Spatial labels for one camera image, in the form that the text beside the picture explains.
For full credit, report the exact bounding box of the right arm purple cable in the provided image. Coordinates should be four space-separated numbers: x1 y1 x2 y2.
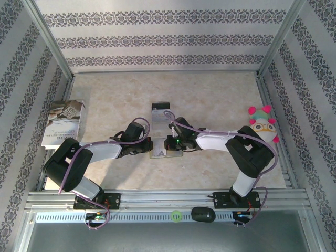
163 110 278 226

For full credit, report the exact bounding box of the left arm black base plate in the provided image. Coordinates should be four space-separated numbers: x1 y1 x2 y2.
73 193 122 211

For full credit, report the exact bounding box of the plush toy with glasses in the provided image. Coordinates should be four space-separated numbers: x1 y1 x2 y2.
248 105 280 144

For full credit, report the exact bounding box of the grey metal shelf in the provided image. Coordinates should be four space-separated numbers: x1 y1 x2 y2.
15 209 329 252

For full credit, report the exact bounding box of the clear acrylic card stand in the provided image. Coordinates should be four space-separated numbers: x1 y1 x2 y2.
151 102 173 130

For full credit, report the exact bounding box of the aluminium frame post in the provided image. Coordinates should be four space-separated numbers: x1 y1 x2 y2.
22 0 74 79
257 0 308 78

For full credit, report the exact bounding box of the white paperback book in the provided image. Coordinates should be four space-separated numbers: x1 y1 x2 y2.
41 99 87 149

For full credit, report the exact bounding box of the aluminium side rail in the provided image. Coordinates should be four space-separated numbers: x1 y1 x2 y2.
35 77 76 192
255 72 300 189

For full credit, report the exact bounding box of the slotted grey cable duct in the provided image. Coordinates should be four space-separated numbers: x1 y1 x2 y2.
35 211 235 224

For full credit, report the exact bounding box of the black computer mouse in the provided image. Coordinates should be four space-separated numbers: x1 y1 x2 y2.
191 206 216 224

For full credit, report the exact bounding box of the small circuit board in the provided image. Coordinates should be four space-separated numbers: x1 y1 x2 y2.
234 211 253 220
85 212 110 222

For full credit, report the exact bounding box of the aluminium back rail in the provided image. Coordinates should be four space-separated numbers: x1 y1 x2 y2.
71 68 261 75

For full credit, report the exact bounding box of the silver credit card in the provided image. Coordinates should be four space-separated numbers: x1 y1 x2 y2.
152 109 171 123

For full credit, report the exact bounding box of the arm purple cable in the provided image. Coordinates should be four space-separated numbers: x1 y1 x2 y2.
163 110 278 226
58 117 152 231

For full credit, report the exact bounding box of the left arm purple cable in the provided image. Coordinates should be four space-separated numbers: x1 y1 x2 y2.
58 117 152 231

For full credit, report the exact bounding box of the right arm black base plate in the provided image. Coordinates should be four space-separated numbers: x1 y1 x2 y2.
214 191 262 210

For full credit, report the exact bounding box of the aluminium mounting rail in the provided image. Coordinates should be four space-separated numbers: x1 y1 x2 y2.
24 188 313 212

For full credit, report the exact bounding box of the black credit card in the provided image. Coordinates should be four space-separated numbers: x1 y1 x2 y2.
152 102 171 111

